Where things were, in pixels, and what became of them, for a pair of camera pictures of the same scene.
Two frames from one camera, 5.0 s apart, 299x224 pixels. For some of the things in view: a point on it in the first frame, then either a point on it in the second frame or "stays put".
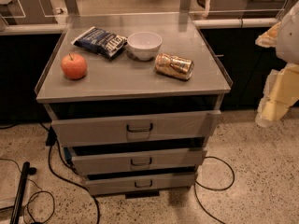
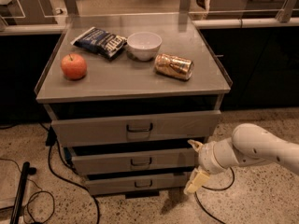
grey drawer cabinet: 135,98 stays put
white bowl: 144,46 stays put
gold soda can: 174,66 stays put
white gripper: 289,41 -> 206,158
